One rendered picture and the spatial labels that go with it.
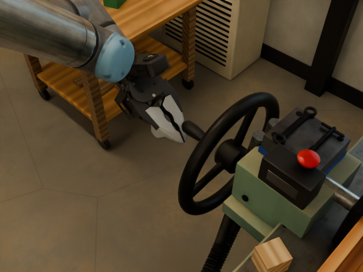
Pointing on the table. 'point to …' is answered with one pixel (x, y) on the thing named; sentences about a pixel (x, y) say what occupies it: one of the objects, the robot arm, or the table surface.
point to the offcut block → (271, 256)
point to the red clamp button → (308, 158)
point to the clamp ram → (352, 203)
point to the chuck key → (325, 136)
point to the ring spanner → (294, 125)
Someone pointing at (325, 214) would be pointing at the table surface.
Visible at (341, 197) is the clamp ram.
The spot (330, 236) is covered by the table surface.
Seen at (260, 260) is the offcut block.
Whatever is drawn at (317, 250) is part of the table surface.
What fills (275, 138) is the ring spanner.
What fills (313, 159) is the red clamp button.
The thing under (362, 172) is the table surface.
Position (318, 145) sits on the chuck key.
